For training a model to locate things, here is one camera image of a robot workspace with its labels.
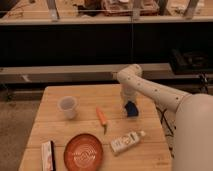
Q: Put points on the orange toy carrot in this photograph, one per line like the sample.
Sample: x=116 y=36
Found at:
x=102 y=119

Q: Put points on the white lotion bottle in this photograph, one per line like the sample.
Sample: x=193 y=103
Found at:
x=123 y=143

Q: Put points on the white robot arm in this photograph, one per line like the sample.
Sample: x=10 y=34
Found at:
x=193 y=137

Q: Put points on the orange ridged plate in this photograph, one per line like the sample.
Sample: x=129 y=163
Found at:
x=84 y=152

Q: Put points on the translucent plastic cup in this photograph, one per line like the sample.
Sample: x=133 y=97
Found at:
x=67 y=105

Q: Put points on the cluttered upper shelf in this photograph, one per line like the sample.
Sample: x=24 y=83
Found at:
x=34 y=12

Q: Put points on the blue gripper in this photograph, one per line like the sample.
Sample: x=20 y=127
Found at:
x=131 y=109

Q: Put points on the black box on shelf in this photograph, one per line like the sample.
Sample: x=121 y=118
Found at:
x=194 y=62

